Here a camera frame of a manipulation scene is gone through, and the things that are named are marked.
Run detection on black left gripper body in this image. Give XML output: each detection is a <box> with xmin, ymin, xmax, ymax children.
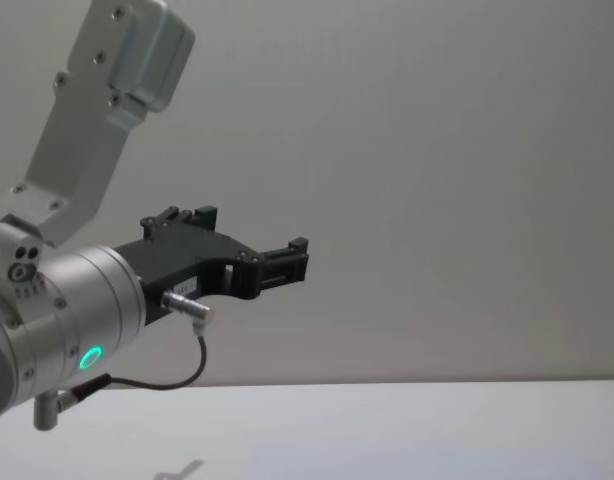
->
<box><xmin>111</xmin><ymin>225</ymin><xmax>262</xmax><ymax>329</ymax></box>

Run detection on white table cloth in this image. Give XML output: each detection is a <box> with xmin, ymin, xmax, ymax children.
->
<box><xmin>0</xmin><ymin>381</ymin><xmax>614</xmax><ymax>480</ymax></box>

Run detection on thin dark gripper cable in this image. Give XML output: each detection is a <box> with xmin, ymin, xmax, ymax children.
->
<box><xmin>33</xmin><ymin>292</ymin><xmax>217</xmax><ymax>432</ymax></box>

